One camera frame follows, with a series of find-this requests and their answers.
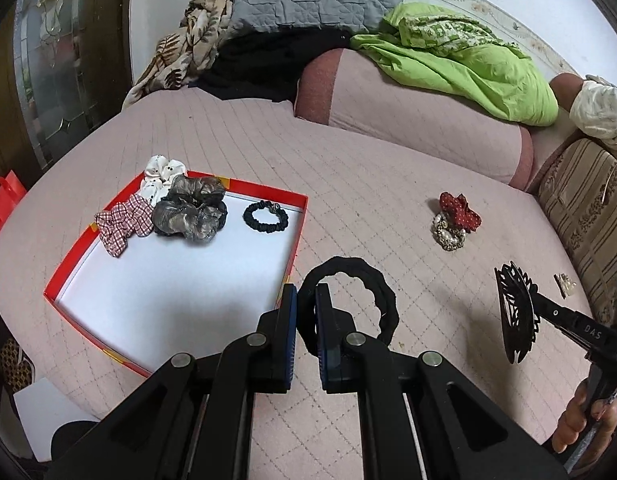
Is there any black wavy hair tie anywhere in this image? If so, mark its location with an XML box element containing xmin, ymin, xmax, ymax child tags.
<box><xmin>295</xmin><ymin>256</ymin><xmax>401</xmax><ymax>357</ymax></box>

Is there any black leaf hair claw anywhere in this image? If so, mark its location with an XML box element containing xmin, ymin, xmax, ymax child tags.
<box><xmin>495</xmin><ymin>262</ymin><xmax>540</xmax><ymax>364</ymax></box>

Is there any gold beaded bracelet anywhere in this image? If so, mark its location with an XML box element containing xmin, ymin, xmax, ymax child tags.
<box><xmin>429</xmin><ymin>212</ymin><xmax>468</xmax><ymax>253</ymax></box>

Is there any red polka dot scrunchie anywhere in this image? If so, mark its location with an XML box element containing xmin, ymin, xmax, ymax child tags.
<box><xmin>438</xmin><ymin>192</ymin><xmax>482</xmax><ymax>232</ymax></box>

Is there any right hand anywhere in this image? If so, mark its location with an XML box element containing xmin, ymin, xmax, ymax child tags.
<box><xmin>550</xmin><ymin>379</ymin><xmax>617</xmax><ymax>463</ymax></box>

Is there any small beige hair clip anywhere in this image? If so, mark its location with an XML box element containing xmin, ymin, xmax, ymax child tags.
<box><xmin>553</xmin><ymin>273</ymin><xmax>577</xmax><ymax>299</ymax></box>

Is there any red shallow box tray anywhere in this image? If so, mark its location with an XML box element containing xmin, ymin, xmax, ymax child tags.
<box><xmin>44</xmin><ymin>179</ymin><xmax>308</xmax><ymax>377</ymax></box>

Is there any pink quilted bedspread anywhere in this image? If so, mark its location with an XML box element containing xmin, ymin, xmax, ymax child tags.
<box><xmin>0</xmin><ymin>89</ymin><xmax>588</xmax><ymax>441</ymax></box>

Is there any striped beige cushion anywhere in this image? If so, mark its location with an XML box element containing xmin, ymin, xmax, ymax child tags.
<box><xmin>538</xmin><ymin>139</ymin><xmax>617</xmax><ymax>326</ymax></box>

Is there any grey-brown satin scrunchie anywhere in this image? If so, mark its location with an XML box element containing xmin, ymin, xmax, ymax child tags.
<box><xmin>151</xmin><ymin>174</ymin><xmax>228</xmax><ymax>244</ymax></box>

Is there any red checked scrunchie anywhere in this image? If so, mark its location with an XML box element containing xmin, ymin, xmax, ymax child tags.
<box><xmin>95</xmin><ymin>194</ymin><xmax>153</xmax><ymax>258</ymax></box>

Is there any white fabric scrunchie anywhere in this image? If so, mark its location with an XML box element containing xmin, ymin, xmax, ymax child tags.
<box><xmin>137</xmin><ymin>155</ymin><xmax>187</xmax><ymax>207</ymax></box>

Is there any white paper sheet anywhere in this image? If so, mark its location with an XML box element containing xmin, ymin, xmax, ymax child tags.
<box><xmin>13</xmin><ymin>378</ymin><xmax>99</xmax><ymax>463</ymax></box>

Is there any white cloth bundle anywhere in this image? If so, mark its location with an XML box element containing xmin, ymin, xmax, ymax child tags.
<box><xmin>570</xmin><ymin>75</ymin><xmax>617</xmax><ymax>151</ymax></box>

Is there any patterned slipper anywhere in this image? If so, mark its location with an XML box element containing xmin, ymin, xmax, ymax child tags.
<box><xmin>0</xmin><ymin>338</ymin><xmax>34</xmax><ymax>393</ymax></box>

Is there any pink bolster pillow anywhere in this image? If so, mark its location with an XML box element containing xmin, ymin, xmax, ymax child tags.
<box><xmin>294</xmin><ymin>49</ymin><xmax>534</xmax><ymax>190</ymax></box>

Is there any black fabric pile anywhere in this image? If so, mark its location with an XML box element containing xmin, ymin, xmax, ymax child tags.
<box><xmin>192</xmin><ymin>27</ymin><xmax>351</xmax><ymax>102</ymax></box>

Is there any leaf print cloth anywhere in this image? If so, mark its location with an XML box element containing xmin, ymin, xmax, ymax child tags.
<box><xmin>122</xmin><ymin>0</ymin><xmax>234</xmax><ymax>110</ymax></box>

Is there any red gift bag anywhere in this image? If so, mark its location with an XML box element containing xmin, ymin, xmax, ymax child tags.
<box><xmin>0</xmin><ymin>171</ymin><xmax>26</xmax><ymax>230</ymax></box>

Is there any green blanket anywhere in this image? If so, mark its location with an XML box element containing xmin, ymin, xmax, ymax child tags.
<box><xmin>351</xmin><ymin>2</ymin><xmax>559</xmax><ymax>127</ymax></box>

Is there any wooden glass door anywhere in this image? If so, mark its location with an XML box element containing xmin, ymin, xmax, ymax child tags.
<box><xmin>0</xmin><ymin>0</ymin><xmax>132</xmax><ymax>188</ymax></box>

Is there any black beaded hair tie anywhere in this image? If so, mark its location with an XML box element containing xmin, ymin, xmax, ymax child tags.
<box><xmin>241</xmin><ymin>199</ymin><xmax>291</xmax><ymax>234</ymax></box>

